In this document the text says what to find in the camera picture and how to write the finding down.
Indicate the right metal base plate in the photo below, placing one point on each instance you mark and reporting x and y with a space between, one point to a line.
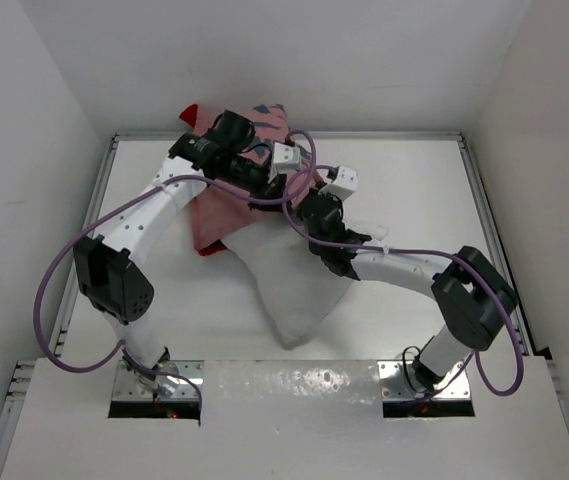
395 388

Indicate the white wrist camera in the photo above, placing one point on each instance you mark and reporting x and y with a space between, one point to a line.
285 159
343 183

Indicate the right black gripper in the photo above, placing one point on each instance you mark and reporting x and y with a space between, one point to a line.
336 201

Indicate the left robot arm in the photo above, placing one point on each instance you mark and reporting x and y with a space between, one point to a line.
209 171

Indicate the white front cover board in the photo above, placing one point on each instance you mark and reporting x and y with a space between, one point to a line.
287 420

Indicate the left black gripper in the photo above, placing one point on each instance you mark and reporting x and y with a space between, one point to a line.
269 190

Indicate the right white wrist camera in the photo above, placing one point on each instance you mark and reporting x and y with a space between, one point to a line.
343 183

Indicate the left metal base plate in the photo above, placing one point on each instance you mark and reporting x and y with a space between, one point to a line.
133 386

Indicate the red patterned pillowcase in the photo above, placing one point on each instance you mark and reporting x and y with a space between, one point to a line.
216 214

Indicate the white pillow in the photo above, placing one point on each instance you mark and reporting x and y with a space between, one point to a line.
297 290

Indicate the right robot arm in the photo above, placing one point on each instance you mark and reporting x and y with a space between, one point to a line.
474 300

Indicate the metal base plate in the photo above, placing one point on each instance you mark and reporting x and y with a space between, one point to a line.
133 386
395 388

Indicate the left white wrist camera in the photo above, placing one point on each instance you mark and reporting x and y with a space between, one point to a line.
285 159

